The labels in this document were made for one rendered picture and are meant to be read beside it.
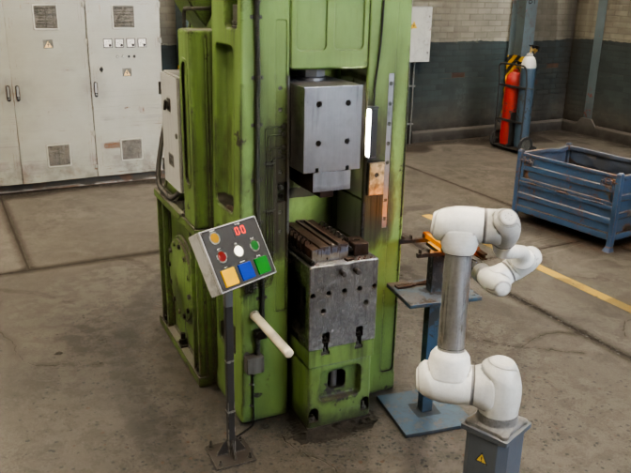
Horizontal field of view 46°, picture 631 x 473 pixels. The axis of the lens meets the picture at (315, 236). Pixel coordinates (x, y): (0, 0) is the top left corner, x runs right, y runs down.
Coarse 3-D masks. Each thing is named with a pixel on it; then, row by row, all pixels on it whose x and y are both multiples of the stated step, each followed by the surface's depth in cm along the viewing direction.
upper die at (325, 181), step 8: (296, 176) 363; (304, 176) 354; (312, 176) 346; (320, 176) 347; (328, 176) 348; (336, 176) 350; (344, 176) 352; (304, 184) 355; (312, 184) 347; (320, 184) 348; (328, 184) 350; (336, 184) 352; (344, 184) 353
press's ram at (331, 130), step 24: (312, 96) 332; (336, 96) 337; (360, 96) 343; (312, 120) 336; (336, 120) 341; (360, 120) 346; (312, 144) 340; (336, 144) 345; (360, 144) 350; (312, 168) 343; (336, 168) 349
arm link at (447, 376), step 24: (456, 216) 268; (480, 216) 267; (456, 240) 269; (480, 240) 269; (456, 264) 272; (456, 288) 273; (456, 312) 275; (456, 336) 276; (432, 360) 280; (456, 360) 275; (432, 384) 278; (456, 384) 276
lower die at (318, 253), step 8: (296, 224) 392; (312, 224) 389; (320, 224) 392; (304, 232) 380; (312, 232) 378; (328, 232) 380; (288, 240) 382; (296, 240) 373; (312, 240) 367; (320, 240) 368; (336, 240) 368; (344, 240) 368; (312, 248) 360; (320, 248) 358; (328, 248) 360; (336, 248) 362; (344, 248) 364; (312, 256) 358; (320, 256) 360; (328, 256) 362; (336, 256) 364; (344, 256) 366
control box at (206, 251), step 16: (224, 224) 322; (240, 224) 328; (256, 224) 334; (192, 240) 314; (208, 240) 313; (224, 240) 319; (240, 240) 325; (256, 240) 331; (208, 256) 311; (240, 256) 322; (256, 256) 329; (208, 272) 312; (256, 272) 326; (272, 272) 333; (208, 288) 315; (224, 288) 312
